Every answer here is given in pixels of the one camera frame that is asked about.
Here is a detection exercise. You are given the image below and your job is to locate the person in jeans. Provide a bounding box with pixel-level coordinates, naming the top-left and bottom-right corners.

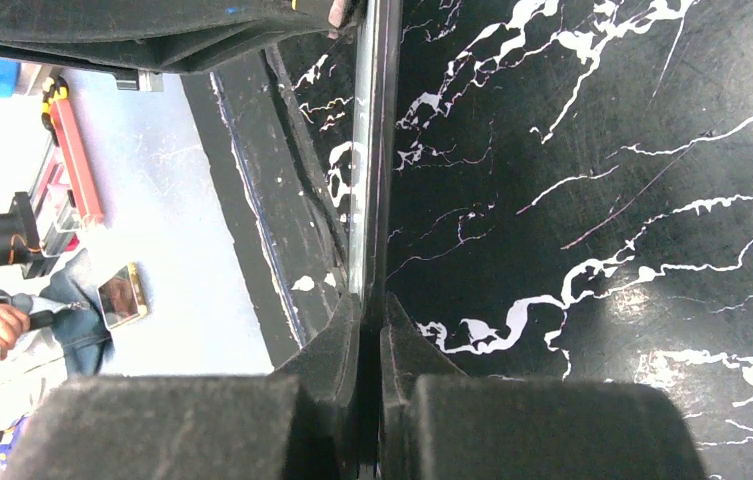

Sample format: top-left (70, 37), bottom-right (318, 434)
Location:
top-left (0, 250), bottom-right (113, 410)

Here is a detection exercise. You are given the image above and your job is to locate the gold smartphone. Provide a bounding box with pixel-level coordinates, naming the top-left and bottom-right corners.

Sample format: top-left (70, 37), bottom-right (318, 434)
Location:
top-left (97, 262), bottom-right (149, 331)

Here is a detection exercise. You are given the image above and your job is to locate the black motor with wires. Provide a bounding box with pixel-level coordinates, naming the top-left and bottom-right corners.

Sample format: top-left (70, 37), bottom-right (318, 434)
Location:
top-left (0, 192), bottom-right (57, 280)

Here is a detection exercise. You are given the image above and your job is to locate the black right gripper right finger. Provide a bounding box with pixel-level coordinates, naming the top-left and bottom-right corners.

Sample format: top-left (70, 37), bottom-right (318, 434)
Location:
top-left (379, 296), bottom-right (706, 479)

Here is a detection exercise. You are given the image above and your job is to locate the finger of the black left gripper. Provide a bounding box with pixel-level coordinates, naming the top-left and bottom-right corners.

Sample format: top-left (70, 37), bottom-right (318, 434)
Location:
top-left (0, 0), bottom-right (342, 74)

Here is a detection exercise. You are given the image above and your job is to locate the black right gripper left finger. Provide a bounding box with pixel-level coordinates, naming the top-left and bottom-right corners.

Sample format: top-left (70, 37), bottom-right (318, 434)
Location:
top-left (5, 294), bottom-right (361, 479)

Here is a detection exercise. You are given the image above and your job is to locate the red clamp tool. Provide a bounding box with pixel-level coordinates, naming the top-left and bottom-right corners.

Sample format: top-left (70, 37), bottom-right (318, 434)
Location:
top-left (40, 74), bottom-right (105, 228)

